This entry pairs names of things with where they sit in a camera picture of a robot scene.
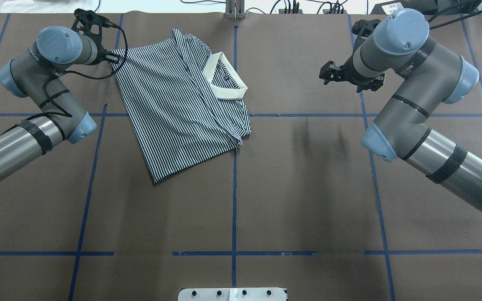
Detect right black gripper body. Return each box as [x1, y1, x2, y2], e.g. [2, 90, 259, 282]
[333, 59, 386, 93]

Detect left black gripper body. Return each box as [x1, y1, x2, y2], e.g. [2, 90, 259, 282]
[96, 44, 121, 64]

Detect navy white striped polo shirt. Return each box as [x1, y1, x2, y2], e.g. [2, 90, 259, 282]
[115, 28, 252, 184]

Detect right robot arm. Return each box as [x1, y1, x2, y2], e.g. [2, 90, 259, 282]
[319, 8, 482, 212]

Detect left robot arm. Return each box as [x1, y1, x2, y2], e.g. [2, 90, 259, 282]
[0, 26, 122, 182]

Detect black power strip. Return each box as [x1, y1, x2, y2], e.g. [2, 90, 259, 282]
[279, 7, 303, 15]

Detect black box with label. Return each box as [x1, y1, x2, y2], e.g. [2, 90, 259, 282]
[369, 0, 438, 15]

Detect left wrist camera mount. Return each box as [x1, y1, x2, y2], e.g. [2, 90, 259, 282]
[71, 8, 118, 45]

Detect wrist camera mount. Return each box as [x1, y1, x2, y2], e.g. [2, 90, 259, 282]
[351, 19, 381, 38]
[71, 8, 118, 45]

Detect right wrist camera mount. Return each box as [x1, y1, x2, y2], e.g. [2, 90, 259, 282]
[351, 19, 381, 38]

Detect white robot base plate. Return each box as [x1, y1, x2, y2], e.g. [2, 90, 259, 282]
[177, 286, 288, 301]

